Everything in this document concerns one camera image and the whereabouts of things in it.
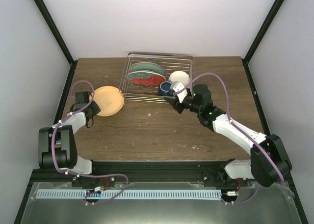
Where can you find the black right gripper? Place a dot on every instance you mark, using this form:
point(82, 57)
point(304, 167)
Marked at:
point(174, 104)

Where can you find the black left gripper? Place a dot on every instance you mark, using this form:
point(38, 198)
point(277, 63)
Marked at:
point(97, 109)

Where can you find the dark blue mug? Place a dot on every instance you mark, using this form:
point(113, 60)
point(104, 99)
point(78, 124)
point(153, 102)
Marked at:
point(164, 89)

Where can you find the white scalloped bowl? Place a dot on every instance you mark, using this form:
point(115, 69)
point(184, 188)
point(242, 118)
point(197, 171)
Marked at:
point(179, 76)

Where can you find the metal wire dish rack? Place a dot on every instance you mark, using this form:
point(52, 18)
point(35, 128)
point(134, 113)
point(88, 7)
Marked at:
point(135, 91)

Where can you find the red teal floral plate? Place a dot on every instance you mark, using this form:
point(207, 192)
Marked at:
point(145, 77)

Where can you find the light green round plate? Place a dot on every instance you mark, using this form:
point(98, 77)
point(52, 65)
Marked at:
point(147, 66)

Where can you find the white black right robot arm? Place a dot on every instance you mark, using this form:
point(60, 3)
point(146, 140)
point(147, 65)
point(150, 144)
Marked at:
point(268, 162)

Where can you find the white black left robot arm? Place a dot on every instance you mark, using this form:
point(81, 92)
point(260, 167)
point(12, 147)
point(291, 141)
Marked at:
point(57, 143)

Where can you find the peach orange round plate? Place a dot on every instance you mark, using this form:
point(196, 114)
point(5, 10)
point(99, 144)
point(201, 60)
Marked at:
point(109, 99)

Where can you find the black aluminium frame rail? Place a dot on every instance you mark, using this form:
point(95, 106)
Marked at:
point(223, 174)

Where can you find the light blue slotted cable duct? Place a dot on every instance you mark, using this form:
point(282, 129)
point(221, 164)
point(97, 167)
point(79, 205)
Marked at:
point(133, 194)

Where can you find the left black frame post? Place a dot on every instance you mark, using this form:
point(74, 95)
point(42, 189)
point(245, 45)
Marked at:
point(54, 30)

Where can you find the black frame post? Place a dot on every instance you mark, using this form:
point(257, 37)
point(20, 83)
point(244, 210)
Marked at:
point(54, 30)
point(263, 29)

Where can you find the right black frame post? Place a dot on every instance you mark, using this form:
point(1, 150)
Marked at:
point(263, 29)

